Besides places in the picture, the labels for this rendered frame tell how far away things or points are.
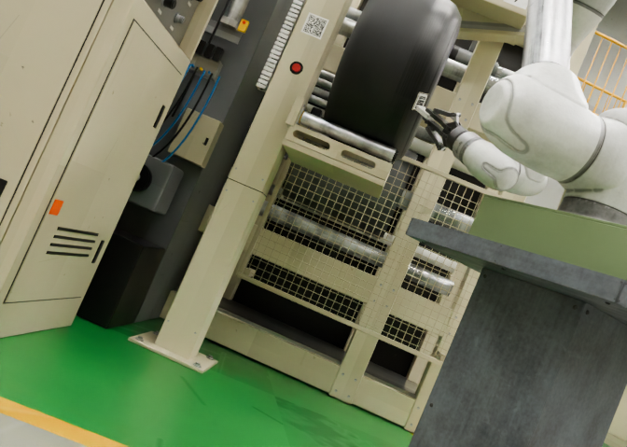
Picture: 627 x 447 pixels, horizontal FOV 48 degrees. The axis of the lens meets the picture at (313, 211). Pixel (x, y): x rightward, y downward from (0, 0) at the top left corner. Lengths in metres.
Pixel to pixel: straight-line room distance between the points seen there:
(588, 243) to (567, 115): 0.26
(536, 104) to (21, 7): 1.20
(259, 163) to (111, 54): 0.81
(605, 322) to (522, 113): 0.43
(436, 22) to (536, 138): 0.97
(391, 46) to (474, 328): 1.07
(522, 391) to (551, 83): 0.60
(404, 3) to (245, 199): 0.82
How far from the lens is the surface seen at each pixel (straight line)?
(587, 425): 1.53
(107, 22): 1.80
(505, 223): 1.49
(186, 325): 2.44
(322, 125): 2.34
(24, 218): 1.78
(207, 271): 2.42
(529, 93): 1.44
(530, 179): 2.11
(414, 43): 2.28
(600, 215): 1.51
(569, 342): 1.39
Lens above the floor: 0.48
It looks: 3 degrees up
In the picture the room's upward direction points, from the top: 23 degrees clockwise
